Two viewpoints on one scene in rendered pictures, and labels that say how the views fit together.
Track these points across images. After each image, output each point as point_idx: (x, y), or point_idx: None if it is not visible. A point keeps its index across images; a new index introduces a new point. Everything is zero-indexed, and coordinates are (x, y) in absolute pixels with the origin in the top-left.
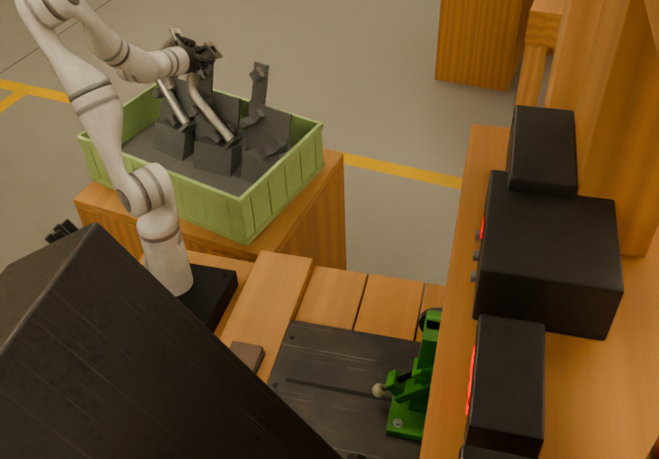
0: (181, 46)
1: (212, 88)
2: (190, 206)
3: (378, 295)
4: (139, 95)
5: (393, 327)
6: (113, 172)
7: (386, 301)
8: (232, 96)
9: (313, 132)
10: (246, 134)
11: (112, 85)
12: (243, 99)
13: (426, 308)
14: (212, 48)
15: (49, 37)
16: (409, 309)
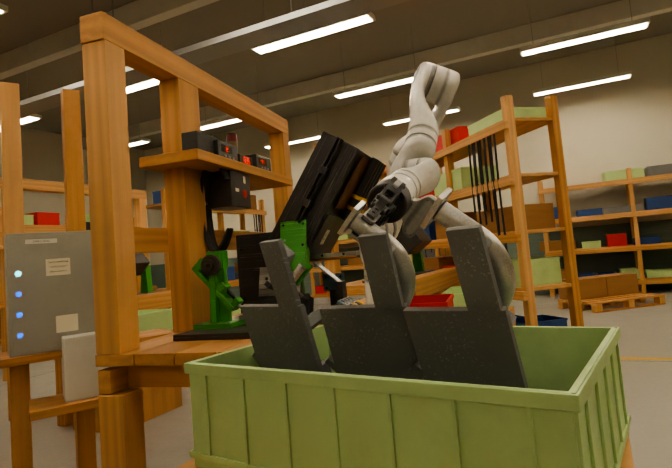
0: (383, 181)
1: (373, 299)
2: None
3: (217, 347)
4: (589, 361)
5: (217, 342)
6: None
7: (213, 346)
8: (351, 374)
9: (209, 356)
10: (320, 361)
11: (392, 153)
12: (325, 372)
13: (186, 347)
14: (354, 218)
15: (432, 110)
16: (199, 346)
